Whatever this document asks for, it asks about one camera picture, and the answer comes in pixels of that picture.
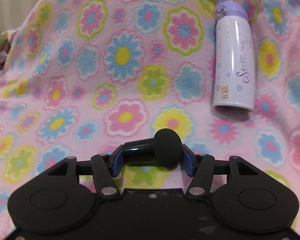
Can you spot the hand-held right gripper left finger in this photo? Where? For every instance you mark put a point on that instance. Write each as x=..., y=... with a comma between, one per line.
x=116, y=165

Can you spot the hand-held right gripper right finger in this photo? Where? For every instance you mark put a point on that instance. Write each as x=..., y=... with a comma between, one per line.
x=187, y=162

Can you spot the black foam-tipped microphone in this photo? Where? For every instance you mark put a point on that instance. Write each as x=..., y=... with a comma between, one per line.
x=167, y=147

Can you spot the pink floral fleece blanket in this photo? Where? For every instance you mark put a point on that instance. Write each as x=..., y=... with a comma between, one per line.
x=65, y=100

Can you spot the white bottle with purple lid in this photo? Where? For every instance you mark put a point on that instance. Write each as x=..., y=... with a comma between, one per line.
x=233, y=62

